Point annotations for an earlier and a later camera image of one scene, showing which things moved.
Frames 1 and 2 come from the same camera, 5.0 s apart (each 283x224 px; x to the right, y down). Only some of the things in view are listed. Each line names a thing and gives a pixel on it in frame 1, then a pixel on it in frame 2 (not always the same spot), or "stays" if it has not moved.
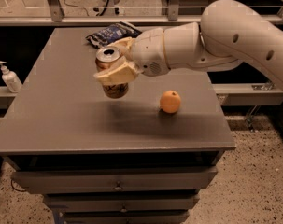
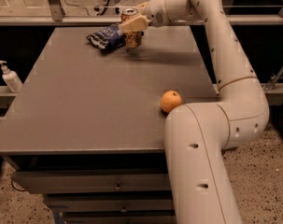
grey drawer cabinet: [103, 161] stays
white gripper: [148, 51] -> [155, 10]
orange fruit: [170, 101] stays
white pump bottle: [11, 79] stays
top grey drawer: [79, 180] stays
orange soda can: [106, 57] -> [133, 38]
